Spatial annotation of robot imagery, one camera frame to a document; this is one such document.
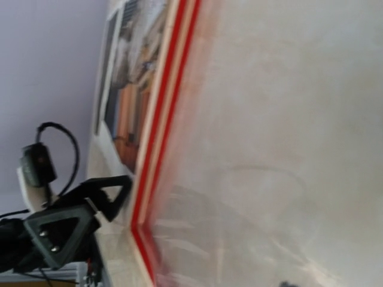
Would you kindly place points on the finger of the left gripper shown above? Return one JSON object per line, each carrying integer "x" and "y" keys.
{"x": 58, "y": 234}
{"x": 93, "y": 189}

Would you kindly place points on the white photo mat board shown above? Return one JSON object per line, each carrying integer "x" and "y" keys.
{"x": 118, "y": 109}

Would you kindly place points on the cat and books photo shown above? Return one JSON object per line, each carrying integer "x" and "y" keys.
{"x": 150, "y": 40}

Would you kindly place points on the clear acrylic sheet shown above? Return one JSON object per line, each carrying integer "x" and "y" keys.
{"x": 273, "y": 173}

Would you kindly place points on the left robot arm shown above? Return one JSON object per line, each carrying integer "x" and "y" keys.
{"x": 108, "y": 195}

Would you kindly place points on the front aluminium rail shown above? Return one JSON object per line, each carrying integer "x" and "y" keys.
{"x": 74, "y": 272}

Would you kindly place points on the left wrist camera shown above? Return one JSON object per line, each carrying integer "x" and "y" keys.
{"x": 35, "y": 174}

